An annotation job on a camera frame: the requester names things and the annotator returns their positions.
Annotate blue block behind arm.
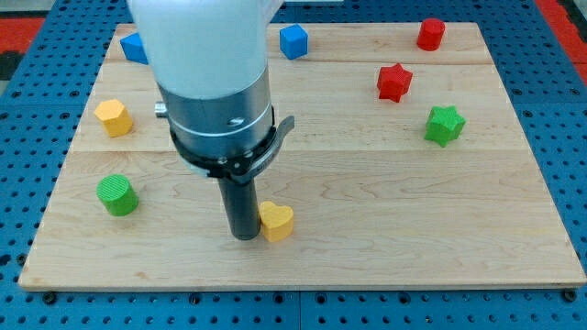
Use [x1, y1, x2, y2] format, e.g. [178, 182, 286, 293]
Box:
[120, 33, 149, 65]

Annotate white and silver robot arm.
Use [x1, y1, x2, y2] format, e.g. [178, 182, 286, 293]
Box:
[127, 0, 283, 162]

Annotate wooden board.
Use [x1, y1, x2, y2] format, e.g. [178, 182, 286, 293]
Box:
[19, 23, 586, 292]

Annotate red star block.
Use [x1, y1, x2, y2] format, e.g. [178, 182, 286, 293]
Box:
[377, 63, 413, 103]

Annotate green star block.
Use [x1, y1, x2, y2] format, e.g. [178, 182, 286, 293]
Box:
[424, 105, 467, 148]

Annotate yellow heart block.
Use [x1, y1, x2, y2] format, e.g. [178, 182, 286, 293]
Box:
[260, 201, 294, 242]

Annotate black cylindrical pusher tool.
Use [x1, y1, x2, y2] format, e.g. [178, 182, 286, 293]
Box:
[218, 179, 260, 240]

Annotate blue cube block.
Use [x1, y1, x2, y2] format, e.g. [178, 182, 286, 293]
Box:
[280, 24, 308, 60]

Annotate green cylinder block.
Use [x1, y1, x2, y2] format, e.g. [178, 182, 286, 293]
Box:
[96, 174, 138, 216]

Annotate yellow hexagon block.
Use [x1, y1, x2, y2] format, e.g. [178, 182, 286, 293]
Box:
[94, 99, 133, 138]

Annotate red cylinder block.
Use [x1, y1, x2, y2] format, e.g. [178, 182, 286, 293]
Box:
[416, 17, 446, 51]

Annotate black clamp ring with lever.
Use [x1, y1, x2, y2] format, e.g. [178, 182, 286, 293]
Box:
[168, 105, 296, 185]

